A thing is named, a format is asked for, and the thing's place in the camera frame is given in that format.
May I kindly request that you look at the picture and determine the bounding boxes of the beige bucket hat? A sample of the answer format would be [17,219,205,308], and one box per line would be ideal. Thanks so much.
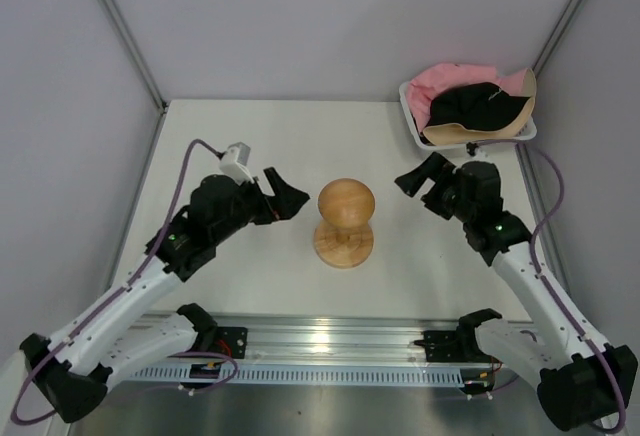
[422,69,537,146]

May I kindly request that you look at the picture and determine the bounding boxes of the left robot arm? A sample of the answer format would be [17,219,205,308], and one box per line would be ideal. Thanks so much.
[20,168,310,423]

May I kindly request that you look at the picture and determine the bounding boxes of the aluminium corner post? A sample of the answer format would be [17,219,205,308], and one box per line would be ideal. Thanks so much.
[532,0,588,78]
[97,0,167,114]

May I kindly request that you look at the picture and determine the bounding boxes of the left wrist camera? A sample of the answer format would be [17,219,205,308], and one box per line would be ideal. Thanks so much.
[219,142,253,185]

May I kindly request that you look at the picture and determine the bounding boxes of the white slotted cable duct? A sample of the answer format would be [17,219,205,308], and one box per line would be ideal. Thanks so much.
[129,363,464,388]

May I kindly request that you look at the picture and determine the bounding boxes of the black bucket hat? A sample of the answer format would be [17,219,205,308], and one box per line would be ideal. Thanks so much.
[426,82,532,132]

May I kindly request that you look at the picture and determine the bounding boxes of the pink bucket hat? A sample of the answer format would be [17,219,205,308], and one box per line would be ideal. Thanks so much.
[494,69,527,96]
[406,63,501,130]

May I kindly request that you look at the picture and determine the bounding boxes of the left aluminium corner post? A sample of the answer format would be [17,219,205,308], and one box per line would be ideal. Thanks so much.
[97,0,167,114]

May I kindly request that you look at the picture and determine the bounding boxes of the aluminium mounting rail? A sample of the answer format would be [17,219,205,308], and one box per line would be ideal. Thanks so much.
[64,311,614,372]

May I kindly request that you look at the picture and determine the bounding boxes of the white plastic basket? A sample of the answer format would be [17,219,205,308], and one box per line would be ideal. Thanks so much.
[398,81,537,152]

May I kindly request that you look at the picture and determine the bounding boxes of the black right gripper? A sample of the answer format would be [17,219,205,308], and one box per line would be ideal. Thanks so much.
[394,152,474,224]

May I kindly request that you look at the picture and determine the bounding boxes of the right aluminium corner post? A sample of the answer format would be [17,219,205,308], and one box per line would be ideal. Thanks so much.
[532,0,588,78]

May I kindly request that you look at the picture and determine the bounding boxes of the wooden hat stand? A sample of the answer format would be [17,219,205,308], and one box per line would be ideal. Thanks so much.
[313,178,375,269]

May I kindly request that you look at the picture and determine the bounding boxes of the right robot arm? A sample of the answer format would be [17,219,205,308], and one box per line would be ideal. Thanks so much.
[395,153,639,434]

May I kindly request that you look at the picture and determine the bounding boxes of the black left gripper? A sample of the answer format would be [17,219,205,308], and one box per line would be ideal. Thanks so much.
[211,167,308,244]

